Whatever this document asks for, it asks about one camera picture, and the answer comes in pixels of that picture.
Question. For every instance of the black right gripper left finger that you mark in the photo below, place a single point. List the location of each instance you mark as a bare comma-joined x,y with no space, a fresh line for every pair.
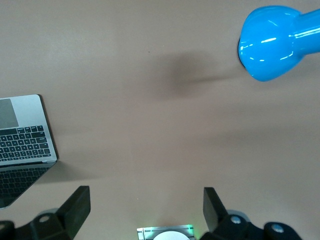
72,212

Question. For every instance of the grey laptop computer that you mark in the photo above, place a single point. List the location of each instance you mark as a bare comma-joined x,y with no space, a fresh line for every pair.
27,112

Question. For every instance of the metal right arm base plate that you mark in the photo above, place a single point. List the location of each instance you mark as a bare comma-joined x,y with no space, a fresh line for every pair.
147,231

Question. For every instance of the blue desk lamp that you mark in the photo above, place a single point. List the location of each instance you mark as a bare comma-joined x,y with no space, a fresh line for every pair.
270,42

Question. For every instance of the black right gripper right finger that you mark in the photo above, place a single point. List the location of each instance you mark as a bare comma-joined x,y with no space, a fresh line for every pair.
215,215

